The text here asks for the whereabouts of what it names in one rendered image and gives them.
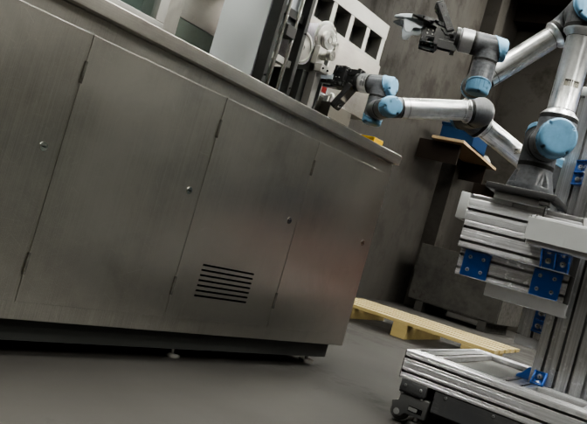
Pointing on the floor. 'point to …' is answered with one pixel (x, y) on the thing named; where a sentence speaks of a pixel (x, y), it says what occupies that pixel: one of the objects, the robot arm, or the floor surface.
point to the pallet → (424, 328)
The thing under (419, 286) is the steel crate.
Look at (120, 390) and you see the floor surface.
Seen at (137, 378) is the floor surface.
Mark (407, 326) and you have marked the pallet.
